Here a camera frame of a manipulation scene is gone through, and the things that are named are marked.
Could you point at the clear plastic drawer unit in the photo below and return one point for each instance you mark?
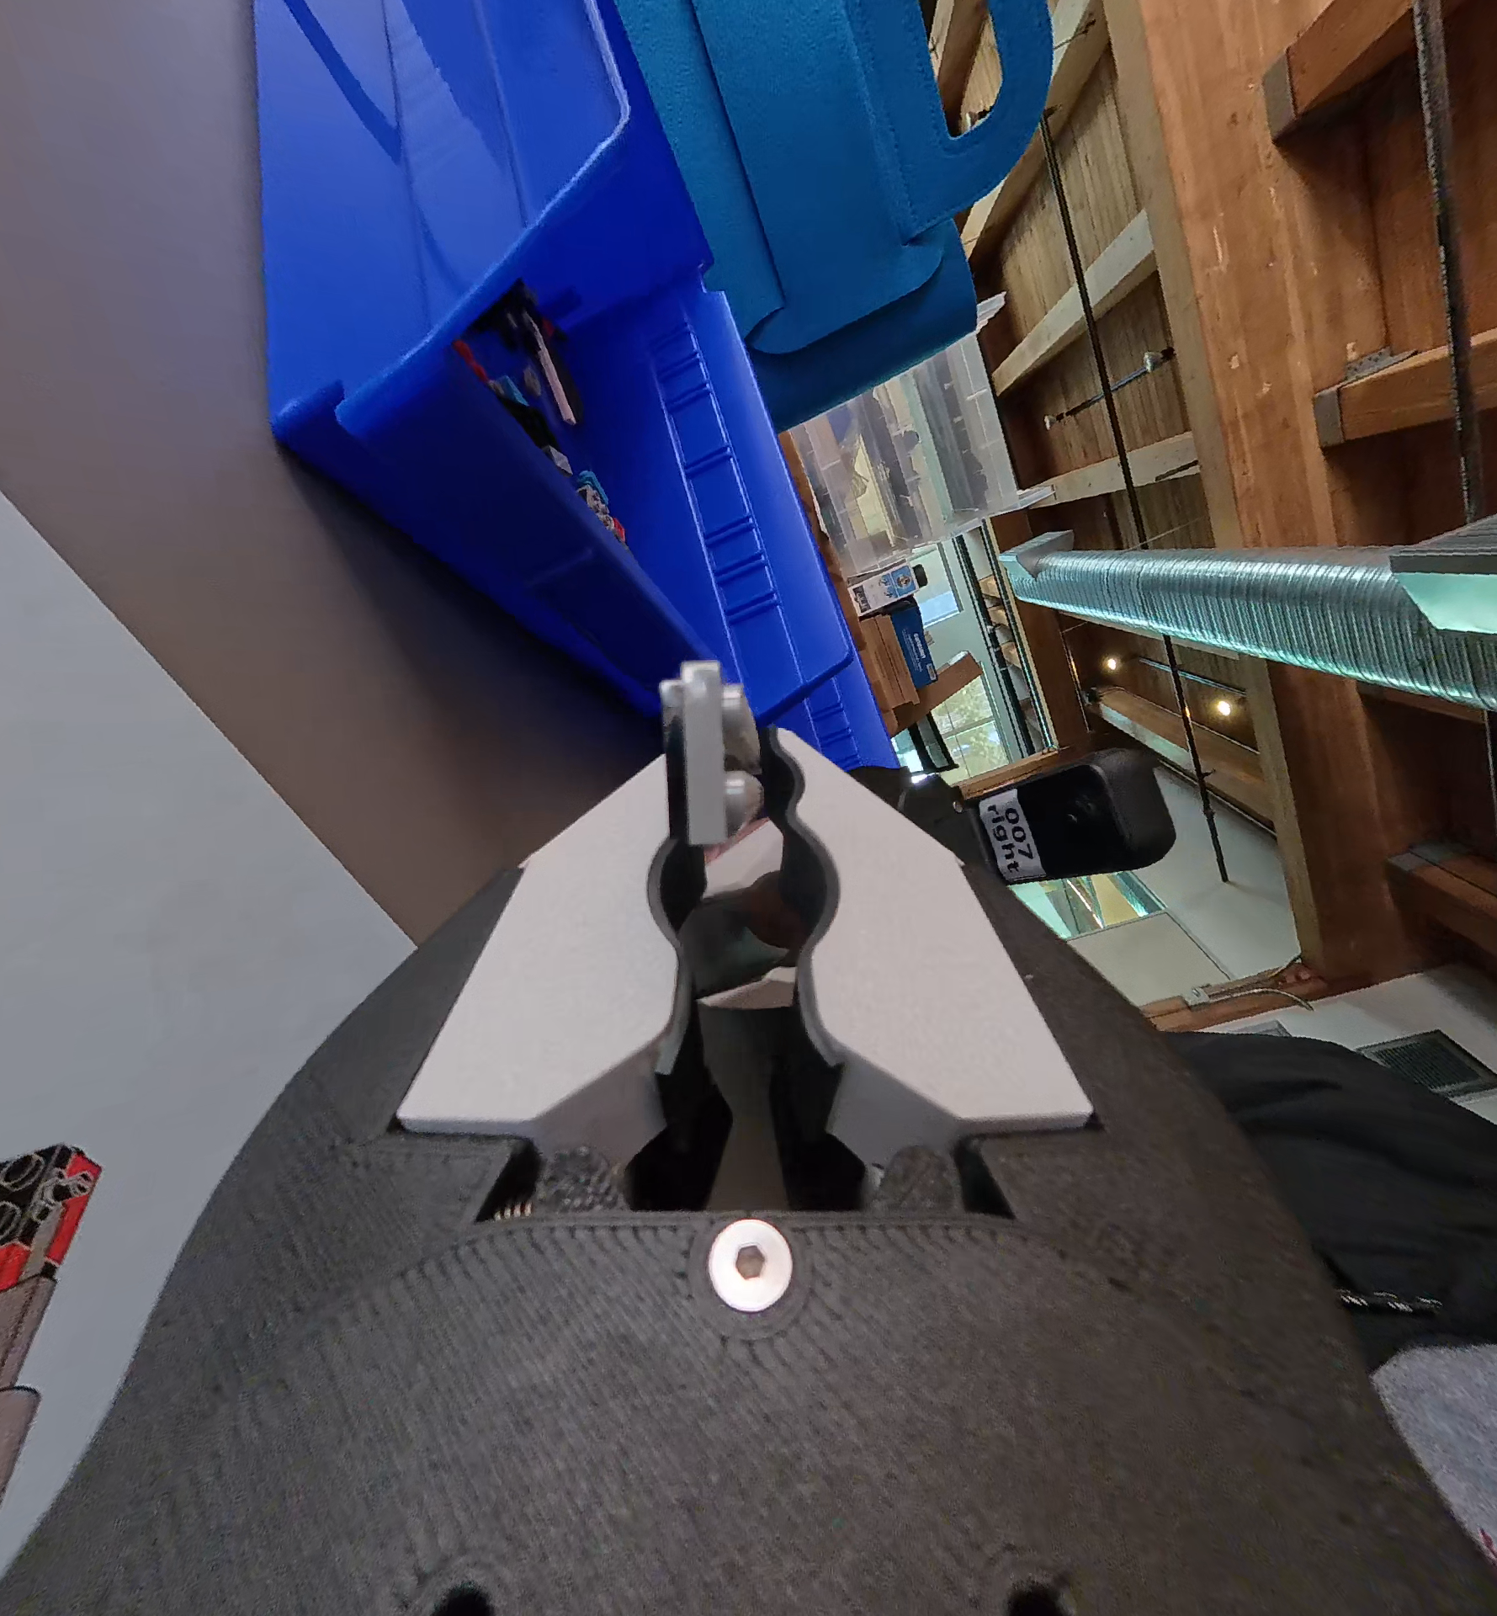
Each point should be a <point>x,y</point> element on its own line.
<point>912,455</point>

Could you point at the person's black jacket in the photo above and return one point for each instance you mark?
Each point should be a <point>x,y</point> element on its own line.
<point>1328,1175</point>

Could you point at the small white blue box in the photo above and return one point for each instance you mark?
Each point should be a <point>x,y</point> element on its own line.
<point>886,589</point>

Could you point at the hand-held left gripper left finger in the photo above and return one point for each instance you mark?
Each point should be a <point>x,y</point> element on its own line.
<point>545,998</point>

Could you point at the blue plastic storage bin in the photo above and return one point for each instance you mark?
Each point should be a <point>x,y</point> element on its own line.
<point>855,727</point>
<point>381,253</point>

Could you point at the brick instruction booklet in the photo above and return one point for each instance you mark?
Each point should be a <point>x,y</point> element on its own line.
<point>129,884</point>

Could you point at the silver ventilation duct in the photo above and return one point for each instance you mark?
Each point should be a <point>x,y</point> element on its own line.
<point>1202,606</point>

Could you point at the teal felt chair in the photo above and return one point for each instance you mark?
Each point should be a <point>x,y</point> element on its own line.
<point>824,191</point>

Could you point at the blue cardboard box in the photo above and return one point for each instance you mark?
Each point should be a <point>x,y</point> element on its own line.
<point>914,644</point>

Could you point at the small light grey toy brick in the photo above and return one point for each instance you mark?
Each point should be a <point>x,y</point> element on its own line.
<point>703,770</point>

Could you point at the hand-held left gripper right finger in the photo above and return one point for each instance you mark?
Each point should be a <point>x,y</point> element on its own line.
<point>936,998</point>

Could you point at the person's grey sweatshirt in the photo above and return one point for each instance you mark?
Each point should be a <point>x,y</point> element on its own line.
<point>1453,1453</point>

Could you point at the pile of mixed toy bricks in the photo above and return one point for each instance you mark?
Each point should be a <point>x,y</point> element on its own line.
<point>520,367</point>

